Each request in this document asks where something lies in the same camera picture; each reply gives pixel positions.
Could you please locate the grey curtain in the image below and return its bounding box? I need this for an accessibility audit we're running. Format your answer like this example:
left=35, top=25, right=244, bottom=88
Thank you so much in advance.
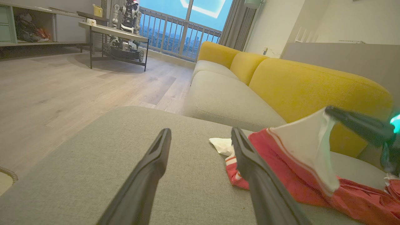
left=219, top=0, right=258, bottom=52

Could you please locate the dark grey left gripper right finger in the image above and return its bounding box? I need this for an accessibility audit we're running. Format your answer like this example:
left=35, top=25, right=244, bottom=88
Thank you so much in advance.
left=231, top=127, right=313, bottom=225

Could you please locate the grey sofa seat cushion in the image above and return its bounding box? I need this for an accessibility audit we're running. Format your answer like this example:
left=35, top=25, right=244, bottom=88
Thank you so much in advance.
left=183, top=70, right=286, bottom=132
left=191, top=60, right=239, bottom=80

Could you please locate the grey fabric sofa ottoman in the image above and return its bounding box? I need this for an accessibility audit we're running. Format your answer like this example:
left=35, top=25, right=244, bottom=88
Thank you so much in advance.
left=0, top=106, right=400, bottom=225

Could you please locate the white slatted rack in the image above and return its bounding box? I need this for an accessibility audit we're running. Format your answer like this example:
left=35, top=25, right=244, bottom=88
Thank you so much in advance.
left=294, top=27, right=313, bottom=43

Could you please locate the dark brown table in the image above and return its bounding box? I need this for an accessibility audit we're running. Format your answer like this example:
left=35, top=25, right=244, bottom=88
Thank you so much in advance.
left=77, top=11, right=110, bottom=26

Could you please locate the grey balcony railing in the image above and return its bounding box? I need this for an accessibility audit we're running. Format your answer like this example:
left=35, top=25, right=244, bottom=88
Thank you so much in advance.
left=139, top=7, right=223, bottom=61

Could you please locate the grey top metal table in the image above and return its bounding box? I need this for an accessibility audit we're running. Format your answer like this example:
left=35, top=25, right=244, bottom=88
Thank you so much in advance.
left=78, top=21, right=149, bottom=72

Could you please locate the white open shelf cabinet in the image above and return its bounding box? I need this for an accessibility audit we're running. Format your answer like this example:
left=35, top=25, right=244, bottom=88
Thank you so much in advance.
left=0, top=2, right=89, bottom=47

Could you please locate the white black wheeled robot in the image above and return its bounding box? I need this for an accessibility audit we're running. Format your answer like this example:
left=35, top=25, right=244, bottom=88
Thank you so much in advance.
left=103, top=0, right=145, bottom=62

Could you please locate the red white basketball jersey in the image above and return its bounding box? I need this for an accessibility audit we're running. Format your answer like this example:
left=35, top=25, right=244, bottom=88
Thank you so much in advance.
left=209, top=108, right=400, bottom=225

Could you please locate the small yellow back cushion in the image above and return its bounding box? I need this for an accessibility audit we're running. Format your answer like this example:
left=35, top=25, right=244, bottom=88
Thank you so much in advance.
left=197, top=41, right=241, bottom=69
left=230, top=52, right=269, bottom=86

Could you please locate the red shorts white stripe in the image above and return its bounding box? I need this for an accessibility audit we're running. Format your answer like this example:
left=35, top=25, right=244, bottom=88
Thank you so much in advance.
left=384, top=173, right=400, bottom=203

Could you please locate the large yellow back cushion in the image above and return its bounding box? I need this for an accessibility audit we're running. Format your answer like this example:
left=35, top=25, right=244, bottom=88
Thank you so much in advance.
left=249, top=58, right=393, bottom=158

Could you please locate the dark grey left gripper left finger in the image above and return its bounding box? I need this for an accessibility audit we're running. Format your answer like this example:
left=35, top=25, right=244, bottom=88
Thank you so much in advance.
left=96, top=127, right=172, bottom=225

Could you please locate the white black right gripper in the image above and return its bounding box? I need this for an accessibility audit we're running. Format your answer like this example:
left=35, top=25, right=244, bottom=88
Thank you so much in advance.
left=325, top=106, right=400, bottom=176

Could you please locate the beige woven laundry basket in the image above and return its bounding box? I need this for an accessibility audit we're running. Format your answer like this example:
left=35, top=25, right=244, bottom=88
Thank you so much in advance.
left=0, top=166, right=18, bottom=196

